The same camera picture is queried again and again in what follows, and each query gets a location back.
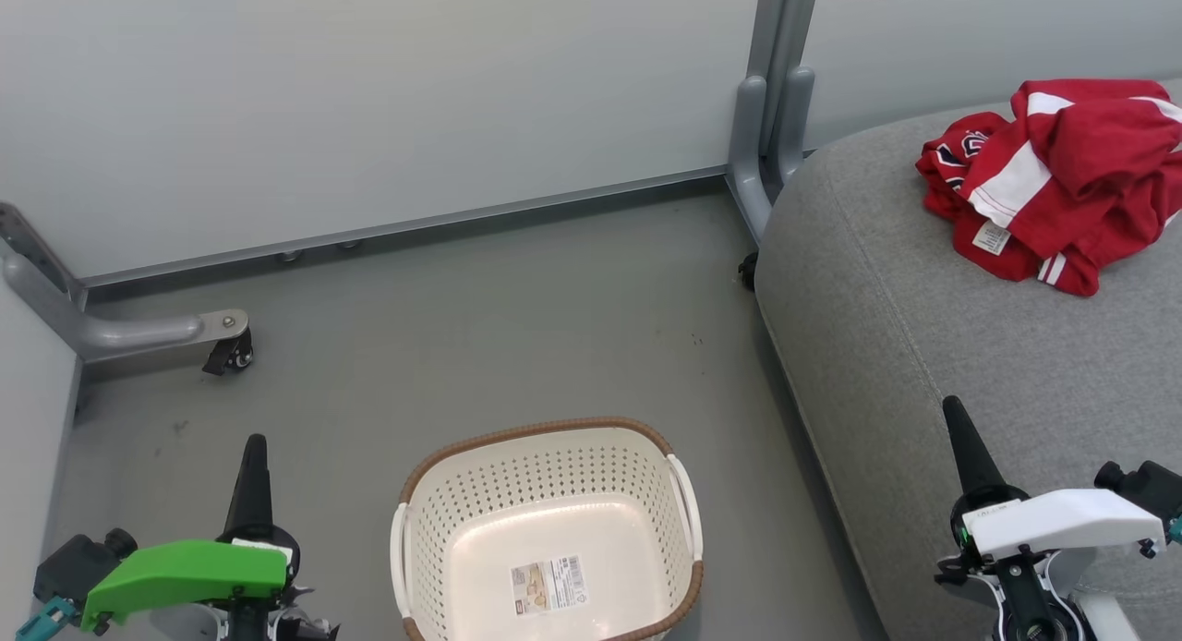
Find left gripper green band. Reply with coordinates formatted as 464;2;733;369
34;433;338;641

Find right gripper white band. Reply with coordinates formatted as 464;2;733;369
935;396;1182;641

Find red sports jersey white stripes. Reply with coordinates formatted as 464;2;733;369
916;78;1182;298

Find cream perforated laundry basket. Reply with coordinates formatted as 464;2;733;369
390;417;705;641

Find grey fabric sofa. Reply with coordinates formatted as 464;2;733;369
753;78;1182;641

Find grey metal partition foot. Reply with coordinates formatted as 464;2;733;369
0;202;252;365

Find paper label sticker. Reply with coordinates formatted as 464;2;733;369
511;555;589;616

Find black cable teal connector left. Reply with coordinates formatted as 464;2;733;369
14;597;81;641

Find grey aluminium floor rail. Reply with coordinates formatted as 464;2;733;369
78;165;730;291

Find grey metal partition post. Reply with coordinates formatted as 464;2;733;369
728;0;821;245

